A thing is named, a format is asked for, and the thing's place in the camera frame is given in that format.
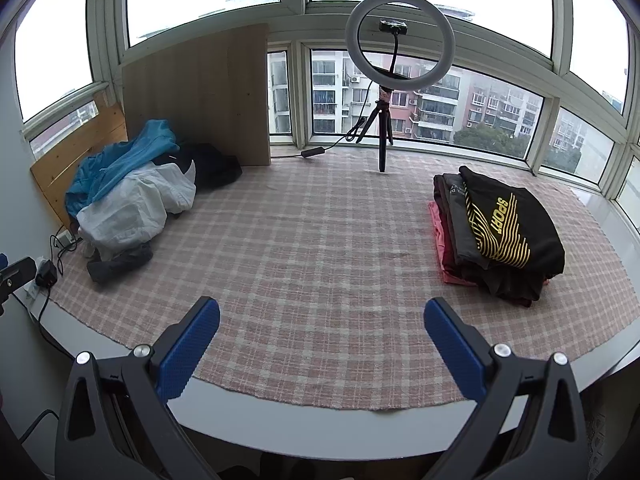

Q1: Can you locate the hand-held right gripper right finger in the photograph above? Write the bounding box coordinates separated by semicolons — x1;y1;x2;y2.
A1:
423;297;590;480

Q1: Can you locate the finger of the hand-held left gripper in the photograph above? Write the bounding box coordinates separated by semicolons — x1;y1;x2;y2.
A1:
0;254;39;316

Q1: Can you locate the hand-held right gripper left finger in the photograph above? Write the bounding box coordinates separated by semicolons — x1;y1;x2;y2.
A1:
54;296;236;480

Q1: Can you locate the blue coat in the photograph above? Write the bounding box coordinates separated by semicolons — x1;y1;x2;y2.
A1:
65;119;181;221

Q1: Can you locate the stack of folded clothes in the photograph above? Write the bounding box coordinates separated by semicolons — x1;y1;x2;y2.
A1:
432;174;551;303

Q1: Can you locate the black power adapter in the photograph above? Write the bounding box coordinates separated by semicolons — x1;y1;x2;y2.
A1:
34;262;59;289

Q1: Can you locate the white power strip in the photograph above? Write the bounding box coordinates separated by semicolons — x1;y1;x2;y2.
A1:
22;227;78;306

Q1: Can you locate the dark grey garment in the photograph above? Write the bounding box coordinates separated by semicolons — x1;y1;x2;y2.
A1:
86;244;154;285

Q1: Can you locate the folded pink garment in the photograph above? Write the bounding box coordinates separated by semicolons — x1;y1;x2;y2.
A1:
428;201;481;288

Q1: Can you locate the folded grey garment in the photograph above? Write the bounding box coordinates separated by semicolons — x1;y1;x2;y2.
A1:
442;174;493;271

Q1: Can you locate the white garment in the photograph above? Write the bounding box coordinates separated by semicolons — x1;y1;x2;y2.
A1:
76;160;197;261

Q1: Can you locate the pine wood headboard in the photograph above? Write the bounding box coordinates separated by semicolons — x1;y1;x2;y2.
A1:
30;91;130;233

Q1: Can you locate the black shirt with yellow stripes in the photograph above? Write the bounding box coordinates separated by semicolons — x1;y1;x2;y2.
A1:
459;165;566;278

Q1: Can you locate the pink plaid blanket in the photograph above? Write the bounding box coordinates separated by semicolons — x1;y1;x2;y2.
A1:
47;147;621;411

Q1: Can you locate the black garment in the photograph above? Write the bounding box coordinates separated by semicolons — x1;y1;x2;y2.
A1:
152;142;244;193

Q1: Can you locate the light plywood board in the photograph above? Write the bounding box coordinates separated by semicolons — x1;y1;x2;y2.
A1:
121;22;272;168

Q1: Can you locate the black gooseneck phone holder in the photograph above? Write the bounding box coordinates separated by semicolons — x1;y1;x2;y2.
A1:
378;19;407;76

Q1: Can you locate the black ring light cable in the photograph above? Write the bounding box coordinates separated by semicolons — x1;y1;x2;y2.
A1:
300;82;381;158

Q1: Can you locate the white window frame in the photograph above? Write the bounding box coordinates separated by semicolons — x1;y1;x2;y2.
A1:
0;0;640;231

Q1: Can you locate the white ring light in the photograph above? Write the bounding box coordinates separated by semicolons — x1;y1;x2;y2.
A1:
344;0;457;95

